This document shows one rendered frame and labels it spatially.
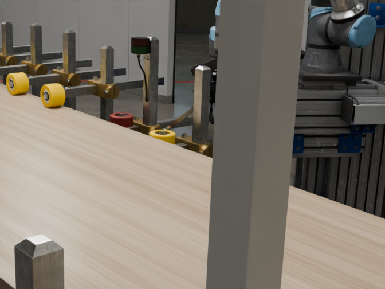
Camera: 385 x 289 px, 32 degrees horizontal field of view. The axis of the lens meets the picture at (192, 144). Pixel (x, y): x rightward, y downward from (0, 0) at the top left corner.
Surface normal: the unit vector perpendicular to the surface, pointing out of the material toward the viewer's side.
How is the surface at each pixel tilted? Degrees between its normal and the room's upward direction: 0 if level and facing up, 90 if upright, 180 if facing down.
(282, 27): 90
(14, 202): 0
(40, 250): 45
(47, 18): 90
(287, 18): 90
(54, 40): 90
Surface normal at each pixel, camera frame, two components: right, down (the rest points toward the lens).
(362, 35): 0.55, 0.36
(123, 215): 0.04, -0.96
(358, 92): 0.18, 0.28
